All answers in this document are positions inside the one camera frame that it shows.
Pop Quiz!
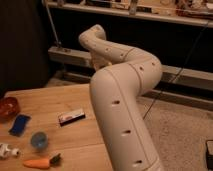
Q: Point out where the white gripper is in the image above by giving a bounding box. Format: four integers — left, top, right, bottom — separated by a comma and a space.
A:
90, 51, 111, 71

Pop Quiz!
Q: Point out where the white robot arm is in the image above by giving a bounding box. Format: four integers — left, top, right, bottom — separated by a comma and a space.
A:
79, 25, 165, 171

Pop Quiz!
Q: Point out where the metal shelf pole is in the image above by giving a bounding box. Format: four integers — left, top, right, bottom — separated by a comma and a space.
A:
44, 0, 62, 48

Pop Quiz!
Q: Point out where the blue cloth piece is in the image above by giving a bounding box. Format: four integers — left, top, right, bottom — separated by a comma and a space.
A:
9, 115, 31, 136

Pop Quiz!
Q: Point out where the blue transparent cup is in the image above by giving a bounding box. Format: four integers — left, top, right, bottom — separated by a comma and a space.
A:
30, 132, 48, 150

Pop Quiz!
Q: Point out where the orange bowl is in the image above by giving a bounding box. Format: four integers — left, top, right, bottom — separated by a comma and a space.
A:
0, 97, 20, 119

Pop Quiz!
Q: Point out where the wooden shelf board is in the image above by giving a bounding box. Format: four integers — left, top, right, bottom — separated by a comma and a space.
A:
47, 1, 213, 28

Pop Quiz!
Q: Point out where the orange toy carrot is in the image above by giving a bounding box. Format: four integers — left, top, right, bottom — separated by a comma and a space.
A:
23, 154, 61, 169

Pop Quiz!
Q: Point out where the white toy piece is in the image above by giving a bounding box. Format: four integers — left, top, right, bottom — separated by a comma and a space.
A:
0, 143, 20, 159

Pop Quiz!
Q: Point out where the black device on floor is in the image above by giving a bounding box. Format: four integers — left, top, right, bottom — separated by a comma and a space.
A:
205, 140, 213, 171

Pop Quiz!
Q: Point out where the black cable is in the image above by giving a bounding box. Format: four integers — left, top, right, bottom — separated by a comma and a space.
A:
143, 19, 211, 120

